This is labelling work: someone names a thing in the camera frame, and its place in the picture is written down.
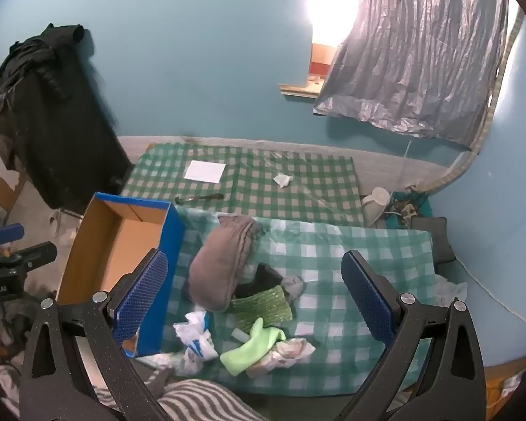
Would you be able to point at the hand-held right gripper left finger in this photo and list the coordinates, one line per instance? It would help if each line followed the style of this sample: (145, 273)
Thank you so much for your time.
(140, 298)

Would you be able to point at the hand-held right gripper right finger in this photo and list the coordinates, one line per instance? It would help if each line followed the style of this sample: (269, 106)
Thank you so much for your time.
(368, 298)

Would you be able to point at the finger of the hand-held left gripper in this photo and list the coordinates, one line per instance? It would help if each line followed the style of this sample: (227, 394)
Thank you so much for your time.
(30, 255)
(2, 233)

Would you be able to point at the blue cardboard box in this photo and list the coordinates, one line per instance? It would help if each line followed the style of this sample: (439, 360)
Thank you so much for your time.
(109, 250)

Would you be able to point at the white and blue plastic bag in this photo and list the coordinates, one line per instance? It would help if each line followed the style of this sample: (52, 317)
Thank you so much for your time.
(197, 337)

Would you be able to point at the grey sock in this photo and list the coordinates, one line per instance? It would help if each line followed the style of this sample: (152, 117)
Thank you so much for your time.
(294, 287)

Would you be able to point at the printed cloth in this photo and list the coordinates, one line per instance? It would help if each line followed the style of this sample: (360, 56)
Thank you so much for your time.
(291, 351)

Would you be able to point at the sparkly green sponge cloth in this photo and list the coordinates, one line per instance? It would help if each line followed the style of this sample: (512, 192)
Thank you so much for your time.
(263, 307)

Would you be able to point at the light green cloth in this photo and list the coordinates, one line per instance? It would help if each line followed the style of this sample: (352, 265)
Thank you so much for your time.
(245, 351)

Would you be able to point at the teal checked tablecloth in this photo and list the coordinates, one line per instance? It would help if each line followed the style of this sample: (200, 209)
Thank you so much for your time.
(333, 267)

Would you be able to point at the crumpled white plastic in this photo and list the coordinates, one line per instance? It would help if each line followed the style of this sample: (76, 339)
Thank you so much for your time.
(451, 291)

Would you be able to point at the dark cushion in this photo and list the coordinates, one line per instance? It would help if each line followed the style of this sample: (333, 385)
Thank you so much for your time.
(436, 239)

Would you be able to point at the white pitcher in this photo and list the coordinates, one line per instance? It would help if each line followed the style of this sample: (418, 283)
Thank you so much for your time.
(376, 204)

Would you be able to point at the dark patterned cloth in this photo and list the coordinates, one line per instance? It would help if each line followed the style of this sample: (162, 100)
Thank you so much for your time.
(405, 210)

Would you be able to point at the black sock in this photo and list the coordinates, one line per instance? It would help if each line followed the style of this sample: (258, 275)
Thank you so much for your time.
(263, 278)

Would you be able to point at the dark slim tool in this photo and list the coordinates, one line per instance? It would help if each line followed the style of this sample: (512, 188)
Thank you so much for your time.
(199, 198)

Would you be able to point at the grey striped cloth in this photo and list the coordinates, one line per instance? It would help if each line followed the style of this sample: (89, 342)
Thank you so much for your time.
(201, 399)

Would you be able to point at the black hanging clothing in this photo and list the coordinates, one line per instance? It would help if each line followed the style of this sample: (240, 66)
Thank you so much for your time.
(48, 118)

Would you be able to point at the white paper sheet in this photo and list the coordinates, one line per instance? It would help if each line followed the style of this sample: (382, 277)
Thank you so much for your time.
(205, 171)

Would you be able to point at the crumpled white tissue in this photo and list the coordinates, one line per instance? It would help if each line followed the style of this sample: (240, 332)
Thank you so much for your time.
(282, 180)

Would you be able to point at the wooden crate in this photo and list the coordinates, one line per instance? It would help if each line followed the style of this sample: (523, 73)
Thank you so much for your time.
(506, 381)

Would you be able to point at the green checked blanket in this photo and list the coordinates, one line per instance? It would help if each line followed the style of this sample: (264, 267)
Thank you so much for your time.
(254, 171)

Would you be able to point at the braided trim strip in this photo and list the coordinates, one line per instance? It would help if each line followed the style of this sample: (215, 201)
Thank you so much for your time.
(486, 131)

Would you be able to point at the wooden shelf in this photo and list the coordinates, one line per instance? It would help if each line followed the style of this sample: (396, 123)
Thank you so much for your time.
(300, 91)

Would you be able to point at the grey crinkled curtain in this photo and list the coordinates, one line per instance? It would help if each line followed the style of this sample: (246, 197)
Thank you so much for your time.
(412, 52)

